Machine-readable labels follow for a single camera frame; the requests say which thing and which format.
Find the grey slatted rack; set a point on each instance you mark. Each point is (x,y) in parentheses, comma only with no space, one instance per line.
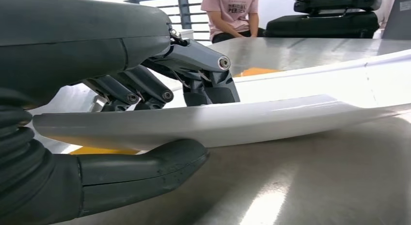
(184,11)

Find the black carry bag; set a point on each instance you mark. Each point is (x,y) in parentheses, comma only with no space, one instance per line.
(321,24)

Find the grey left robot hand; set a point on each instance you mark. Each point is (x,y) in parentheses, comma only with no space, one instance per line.
(80,34)

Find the stainless steel workbench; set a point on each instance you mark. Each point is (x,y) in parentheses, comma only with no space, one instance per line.
(321,185)

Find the person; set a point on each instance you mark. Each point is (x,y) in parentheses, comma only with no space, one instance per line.
(231,11)

